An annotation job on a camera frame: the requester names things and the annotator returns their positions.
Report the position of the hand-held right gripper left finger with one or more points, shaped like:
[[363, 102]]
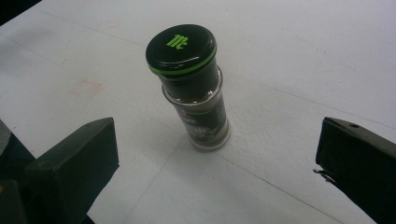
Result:
[[77, 161]]

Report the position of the black-lidded glass spice jar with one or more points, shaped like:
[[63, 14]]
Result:
[[190, 90]]

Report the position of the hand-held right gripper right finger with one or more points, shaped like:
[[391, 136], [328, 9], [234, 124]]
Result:
[[358, 161]]

